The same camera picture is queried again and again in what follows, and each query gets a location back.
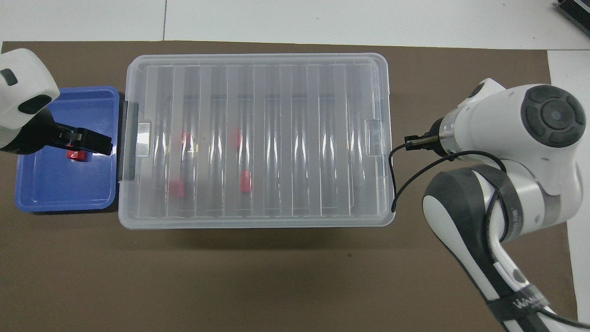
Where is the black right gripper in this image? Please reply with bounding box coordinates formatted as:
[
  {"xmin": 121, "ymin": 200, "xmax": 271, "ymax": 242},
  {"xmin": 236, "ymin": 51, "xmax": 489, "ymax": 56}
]
[{"xmin": 431, "ymin": 118, "xmax": 447, "ymax": 155}]

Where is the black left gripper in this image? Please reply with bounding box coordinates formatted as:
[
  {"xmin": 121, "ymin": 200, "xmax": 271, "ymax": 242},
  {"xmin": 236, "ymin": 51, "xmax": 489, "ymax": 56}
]
[{"xmin": 0, "ymin": 108, "xmax": 113, "ymax": 155}]

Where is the clear plastic box lid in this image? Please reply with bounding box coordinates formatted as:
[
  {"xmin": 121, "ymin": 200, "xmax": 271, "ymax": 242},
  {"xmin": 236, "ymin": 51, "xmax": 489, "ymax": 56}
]
[{"xmin": 118, "ymin": 52, "xmax": 396, "ymax": 230}]

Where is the blue plastic tray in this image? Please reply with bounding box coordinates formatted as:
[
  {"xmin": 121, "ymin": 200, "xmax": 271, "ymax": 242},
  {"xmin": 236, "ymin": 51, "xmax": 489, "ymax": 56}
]
[{"xmin": 13, "ymin": 85, "xmax": 122, "ymax": 214}]

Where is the clear plastic storage box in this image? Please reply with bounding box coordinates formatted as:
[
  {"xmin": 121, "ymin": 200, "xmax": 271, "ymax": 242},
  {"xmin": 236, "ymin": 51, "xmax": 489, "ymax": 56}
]
[{"xmin": 118, "ymin": 55, "xmax": 395, "ymax": 230}]

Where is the dark ribbed box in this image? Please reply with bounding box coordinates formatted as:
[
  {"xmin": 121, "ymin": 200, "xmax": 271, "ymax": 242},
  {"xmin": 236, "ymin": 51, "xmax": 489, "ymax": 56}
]
[{"xmin": 555, "ymin": 0, "xmax": 590, "ymax": 37}]

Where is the brown table mat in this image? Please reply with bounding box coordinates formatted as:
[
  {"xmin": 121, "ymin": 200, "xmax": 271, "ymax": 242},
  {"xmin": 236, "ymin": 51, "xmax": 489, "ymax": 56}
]
[{"xmin": 0, "ymin": 40, "xmax": 581, "ymax": 332}]

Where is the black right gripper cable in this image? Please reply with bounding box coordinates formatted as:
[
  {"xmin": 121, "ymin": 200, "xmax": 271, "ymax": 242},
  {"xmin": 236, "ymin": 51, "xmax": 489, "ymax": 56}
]
[{"xmin": 388, "ymin": 133, "xmax": 590, "ymax": 329}]

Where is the black box latch handle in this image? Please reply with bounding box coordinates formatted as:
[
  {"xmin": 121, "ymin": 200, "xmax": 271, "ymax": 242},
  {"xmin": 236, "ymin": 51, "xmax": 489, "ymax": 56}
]
[{"xmin": 117, "ymin": 100, "xmax": 140, "ymax": 182}]

